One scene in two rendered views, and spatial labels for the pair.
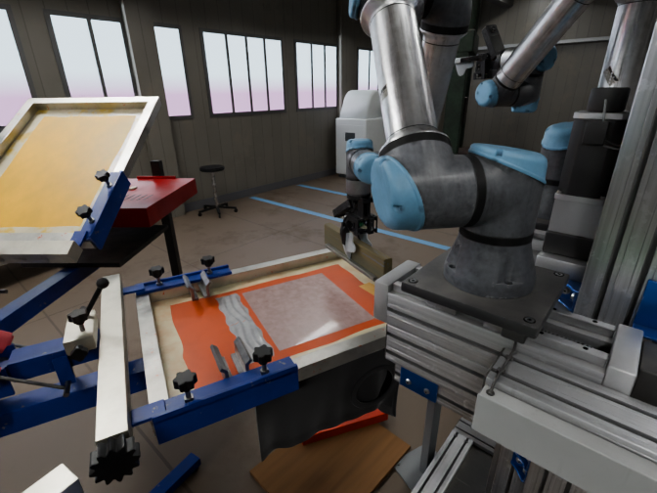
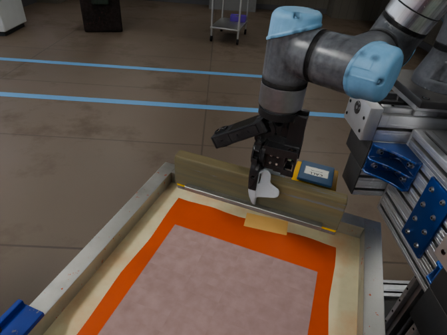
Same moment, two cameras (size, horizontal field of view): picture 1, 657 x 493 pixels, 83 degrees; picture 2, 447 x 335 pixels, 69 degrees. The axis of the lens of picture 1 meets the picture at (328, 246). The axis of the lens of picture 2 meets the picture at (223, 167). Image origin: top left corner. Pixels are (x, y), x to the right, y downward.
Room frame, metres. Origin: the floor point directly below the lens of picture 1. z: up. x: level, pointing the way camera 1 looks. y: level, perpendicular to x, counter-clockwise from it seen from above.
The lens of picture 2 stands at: (0.75, 0.33, 1.53)
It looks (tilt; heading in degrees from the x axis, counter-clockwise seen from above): 36 degrees down; 316
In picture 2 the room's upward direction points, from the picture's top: 5 degrees clockwise
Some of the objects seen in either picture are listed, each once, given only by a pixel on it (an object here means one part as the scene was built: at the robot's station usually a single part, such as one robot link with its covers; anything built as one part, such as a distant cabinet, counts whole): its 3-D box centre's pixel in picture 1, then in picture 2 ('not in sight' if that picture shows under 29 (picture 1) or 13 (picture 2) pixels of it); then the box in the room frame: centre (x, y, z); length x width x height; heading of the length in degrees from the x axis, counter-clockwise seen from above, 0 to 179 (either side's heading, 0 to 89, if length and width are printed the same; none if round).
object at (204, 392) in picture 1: (230, 394); not in sight; (0.61, 0.22, 0.98); 0.30 x 0.05 x 0.07; 118
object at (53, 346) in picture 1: (59, 353); not in sight; (0.70, 0.63, 1.02); 0.17 x 0.06 x 0.05; 118
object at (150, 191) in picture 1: (132, 200); not in sight; (1.89, 1.02, 1.06); 0.61 x 0.46 x 0.12; 178
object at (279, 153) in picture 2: (359, 213); (278, 137); (1.06, -0.09, 1.23); 0.09 x 0.08 x 0.12; 28
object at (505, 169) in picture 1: (498, 187); not in sight; (0.59, -0.28, 1.42); 0.13 x 0.12 x 0.14; 97
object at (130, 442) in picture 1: (114, 452); not in sight; (0.44, 0.36, 1.02); 0.07 x 0.06 x 0.07; 118
